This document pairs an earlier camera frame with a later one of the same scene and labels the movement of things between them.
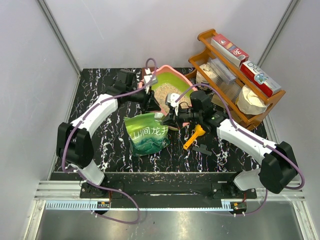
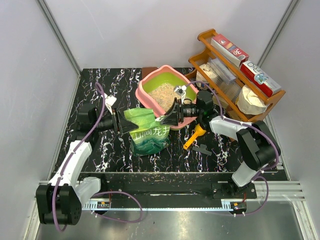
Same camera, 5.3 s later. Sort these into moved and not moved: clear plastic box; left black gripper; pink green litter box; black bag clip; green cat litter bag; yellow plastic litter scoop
Moved: green cat litter bag; left black gripper
Not moved: black bag clip; pink green litter box; clear plastic box; yellow plastic litter scoop
